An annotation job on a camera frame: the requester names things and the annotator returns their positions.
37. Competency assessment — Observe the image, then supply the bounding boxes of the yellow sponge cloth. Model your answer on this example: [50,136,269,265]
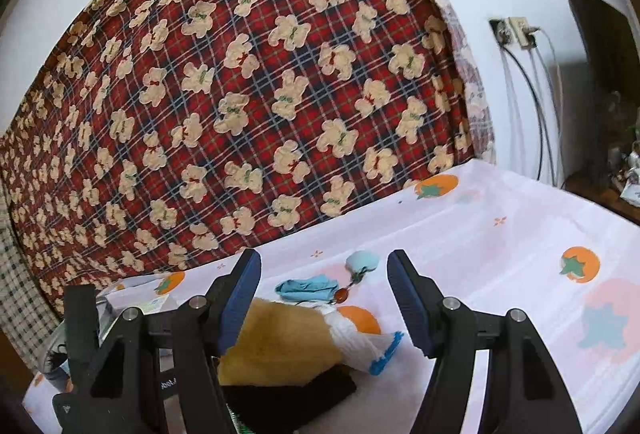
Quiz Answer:
[217,299,343,386]

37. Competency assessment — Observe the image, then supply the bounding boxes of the white knit work glove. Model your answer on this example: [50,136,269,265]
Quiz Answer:
[318,305,405,376]

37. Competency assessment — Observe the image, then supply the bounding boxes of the clear plastic storage jar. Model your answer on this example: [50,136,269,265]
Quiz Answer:
[38,284,116,392]

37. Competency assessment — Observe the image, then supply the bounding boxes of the black fabric item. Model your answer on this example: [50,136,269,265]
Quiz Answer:
[222,366,357,433]

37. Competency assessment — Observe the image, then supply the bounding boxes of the beige green checked cloth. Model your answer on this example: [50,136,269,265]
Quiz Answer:
[0,198,61,367]

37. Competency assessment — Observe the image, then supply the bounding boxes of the white persimmon print tablecloth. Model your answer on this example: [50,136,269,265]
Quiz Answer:
[107,160,639,433]

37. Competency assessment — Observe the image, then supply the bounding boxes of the teal folded cloth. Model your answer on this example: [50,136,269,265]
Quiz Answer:
[276,275,340,303]

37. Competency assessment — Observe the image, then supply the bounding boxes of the red plaid teddy bear blanket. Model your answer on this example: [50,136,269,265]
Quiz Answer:
[1,0,495,310]

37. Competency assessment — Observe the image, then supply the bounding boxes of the black television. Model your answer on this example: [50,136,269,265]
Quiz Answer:
[568,0,639,187]

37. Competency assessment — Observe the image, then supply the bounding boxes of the light blue plush keychain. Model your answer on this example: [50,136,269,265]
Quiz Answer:
[332,250,380,304]

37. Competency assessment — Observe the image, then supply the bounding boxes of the grey wall cables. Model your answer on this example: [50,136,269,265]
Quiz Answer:
[499,28,566,185]

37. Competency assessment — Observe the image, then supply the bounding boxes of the wall power socket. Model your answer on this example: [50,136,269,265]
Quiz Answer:
[489,16,539,51]

